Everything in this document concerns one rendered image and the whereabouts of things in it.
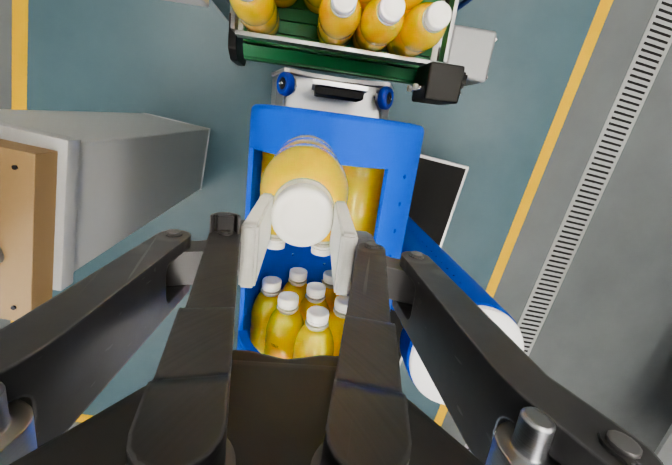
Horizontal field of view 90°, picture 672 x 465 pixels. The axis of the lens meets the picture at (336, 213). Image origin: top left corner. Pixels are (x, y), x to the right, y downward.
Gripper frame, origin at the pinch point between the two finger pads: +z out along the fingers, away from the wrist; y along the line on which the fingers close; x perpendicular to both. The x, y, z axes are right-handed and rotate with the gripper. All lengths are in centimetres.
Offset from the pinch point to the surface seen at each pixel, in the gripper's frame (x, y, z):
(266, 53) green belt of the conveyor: 19, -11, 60
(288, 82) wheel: 13, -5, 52
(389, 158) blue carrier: 2.7, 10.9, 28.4
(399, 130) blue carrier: 6.6, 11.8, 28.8
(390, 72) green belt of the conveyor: 19, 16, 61
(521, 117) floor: 22, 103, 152
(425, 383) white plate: -50, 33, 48
